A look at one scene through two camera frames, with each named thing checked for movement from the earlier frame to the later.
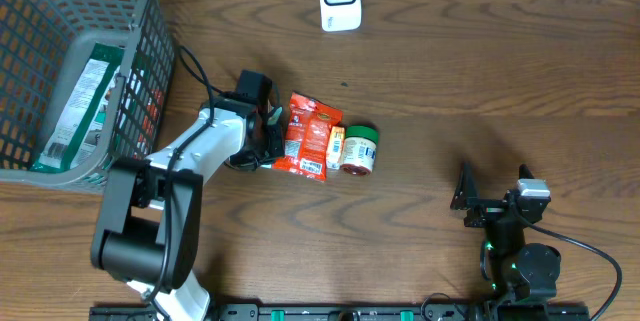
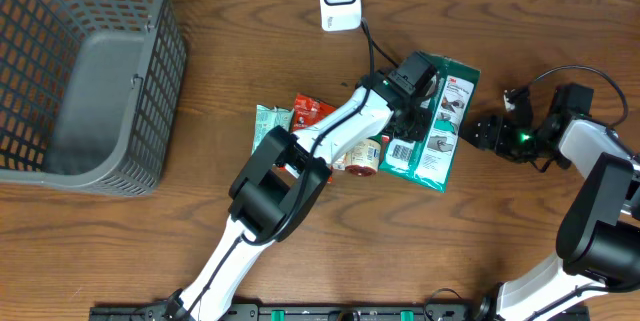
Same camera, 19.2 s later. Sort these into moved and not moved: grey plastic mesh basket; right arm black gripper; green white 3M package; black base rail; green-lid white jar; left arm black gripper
Moved: green white 3M package; left arm black gripper; right arm black gripper
Not moved: black base rail; green-lid white jar; grey plastic mesh basket
